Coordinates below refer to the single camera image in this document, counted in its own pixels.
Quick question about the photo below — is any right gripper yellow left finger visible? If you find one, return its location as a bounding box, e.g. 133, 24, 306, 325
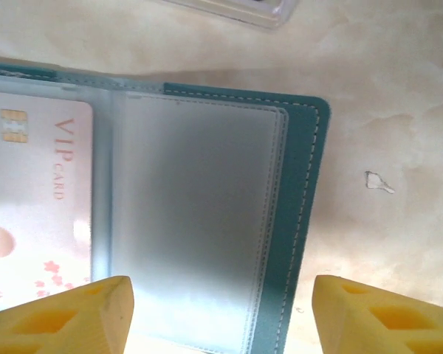
0, 274, 134, 354

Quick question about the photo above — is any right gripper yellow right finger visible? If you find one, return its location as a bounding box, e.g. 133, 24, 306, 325
312, 274, 443, 354

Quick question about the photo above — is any pink floral VIP card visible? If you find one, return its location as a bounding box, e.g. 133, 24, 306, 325
0, 91, 94, 309

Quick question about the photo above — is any teal leather card holder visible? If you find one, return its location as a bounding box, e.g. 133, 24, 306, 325
0, 60, 334, 354

